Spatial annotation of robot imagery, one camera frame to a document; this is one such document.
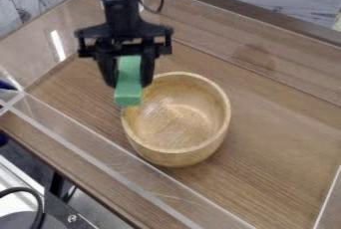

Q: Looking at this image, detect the grey metal base plate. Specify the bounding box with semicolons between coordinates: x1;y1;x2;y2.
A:
41;192;99;229

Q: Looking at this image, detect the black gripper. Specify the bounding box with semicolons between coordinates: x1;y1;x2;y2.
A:
75;0;172;88

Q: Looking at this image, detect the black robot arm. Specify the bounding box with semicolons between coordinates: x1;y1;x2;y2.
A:
75;0;172;88

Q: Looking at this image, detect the black cable loop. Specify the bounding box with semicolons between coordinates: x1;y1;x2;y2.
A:
0;186;45;229

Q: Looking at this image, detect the brown wooden bowl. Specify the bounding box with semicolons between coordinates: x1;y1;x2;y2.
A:
121;72;231;167

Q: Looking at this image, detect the blue object at edge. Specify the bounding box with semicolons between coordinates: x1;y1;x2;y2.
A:
0;80;17;91

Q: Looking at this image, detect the green rectangular block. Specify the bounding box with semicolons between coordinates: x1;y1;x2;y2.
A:
115;55;143;107

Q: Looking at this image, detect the black table leg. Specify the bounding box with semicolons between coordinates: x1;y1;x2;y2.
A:
49;172;65;197

